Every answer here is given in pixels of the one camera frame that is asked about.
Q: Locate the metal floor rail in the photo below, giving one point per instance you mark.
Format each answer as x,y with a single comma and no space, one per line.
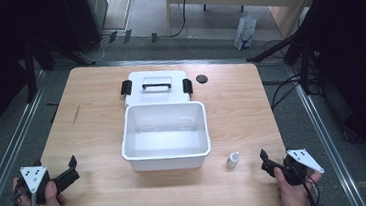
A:
328,143
11,148

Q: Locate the person's right hand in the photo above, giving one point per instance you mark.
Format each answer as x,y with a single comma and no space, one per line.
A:
292,193

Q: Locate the dark cabinet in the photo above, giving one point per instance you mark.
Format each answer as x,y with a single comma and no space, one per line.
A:
89,14

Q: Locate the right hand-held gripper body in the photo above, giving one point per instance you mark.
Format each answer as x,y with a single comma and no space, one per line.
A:
297,165

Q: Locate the black round table grommet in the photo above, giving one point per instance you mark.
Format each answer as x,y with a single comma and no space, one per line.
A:
201,79

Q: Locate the white paper bag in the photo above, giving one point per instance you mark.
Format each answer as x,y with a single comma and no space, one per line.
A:
245,30

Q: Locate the black metal stand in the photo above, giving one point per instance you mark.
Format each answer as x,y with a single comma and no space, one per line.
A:
303,49
30,69

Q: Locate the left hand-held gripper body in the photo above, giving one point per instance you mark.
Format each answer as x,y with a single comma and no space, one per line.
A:
34,178

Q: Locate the small white bottle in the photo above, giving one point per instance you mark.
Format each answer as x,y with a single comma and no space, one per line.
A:
233,160

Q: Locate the white plastic storage box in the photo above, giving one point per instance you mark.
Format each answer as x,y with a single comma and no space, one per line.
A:
165,136

